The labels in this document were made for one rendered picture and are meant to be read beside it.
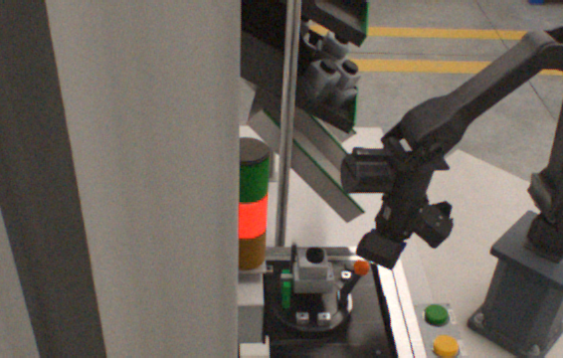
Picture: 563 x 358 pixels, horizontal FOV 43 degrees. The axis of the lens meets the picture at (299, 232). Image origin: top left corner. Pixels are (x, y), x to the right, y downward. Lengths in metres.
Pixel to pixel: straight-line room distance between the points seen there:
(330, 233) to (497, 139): 2.21
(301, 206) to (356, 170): 0.62
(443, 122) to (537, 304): 0.44
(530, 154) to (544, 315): 2.33
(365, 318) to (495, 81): 0.45
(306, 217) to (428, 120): 0.63
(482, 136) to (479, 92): 2.65
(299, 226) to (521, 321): 0.51
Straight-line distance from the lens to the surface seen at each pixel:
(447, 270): 1.49
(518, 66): 1.00
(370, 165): 0.99
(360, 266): 1.14
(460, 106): 0.99
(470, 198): 1.70
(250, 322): 0.85
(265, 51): 1.17
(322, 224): 1.54
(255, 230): 0.80
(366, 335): 1.17
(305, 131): 1.39
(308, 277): 1.12
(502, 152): 3.55
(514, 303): 1.31
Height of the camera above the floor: 1.84
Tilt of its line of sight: 40 degrees down
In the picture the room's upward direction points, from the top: 5 degrees clockwise
